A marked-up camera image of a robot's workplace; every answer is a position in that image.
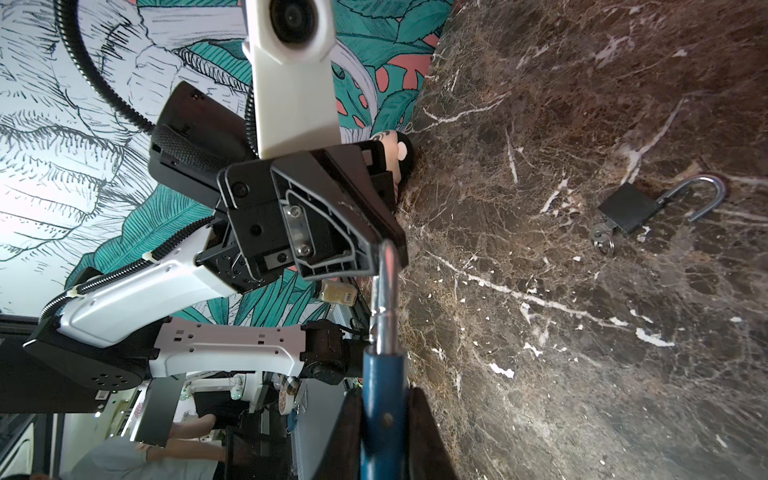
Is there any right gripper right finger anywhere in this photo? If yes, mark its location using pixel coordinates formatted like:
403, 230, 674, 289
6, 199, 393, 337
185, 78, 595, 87
407, 387, 458, 480

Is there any plush doll toy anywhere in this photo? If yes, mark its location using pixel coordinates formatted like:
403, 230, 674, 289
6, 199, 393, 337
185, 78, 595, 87
371, 130, 415, 204

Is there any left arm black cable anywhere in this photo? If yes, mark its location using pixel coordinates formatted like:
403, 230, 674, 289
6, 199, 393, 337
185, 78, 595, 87
52, 0, 157, 136

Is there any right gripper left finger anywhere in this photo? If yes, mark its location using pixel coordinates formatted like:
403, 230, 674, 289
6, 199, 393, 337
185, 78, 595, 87
313, 388, 364, 480

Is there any black padlock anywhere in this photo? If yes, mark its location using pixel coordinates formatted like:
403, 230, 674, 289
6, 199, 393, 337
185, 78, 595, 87
590, 174, 728, 256

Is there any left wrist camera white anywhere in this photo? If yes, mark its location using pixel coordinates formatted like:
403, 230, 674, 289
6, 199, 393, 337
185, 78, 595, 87
243, 0, 341, 159

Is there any blue padlock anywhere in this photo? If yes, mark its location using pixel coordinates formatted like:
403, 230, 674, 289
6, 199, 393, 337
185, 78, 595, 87
360, 240, 408, 480

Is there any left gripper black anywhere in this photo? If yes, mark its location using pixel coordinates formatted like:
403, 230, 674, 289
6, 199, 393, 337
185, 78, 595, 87
196, 140, 409, 294

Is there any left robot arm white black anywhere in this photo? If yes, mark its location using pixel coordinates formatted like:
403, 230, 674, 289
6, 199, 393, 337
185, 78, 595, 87
24, 82, 414, 391

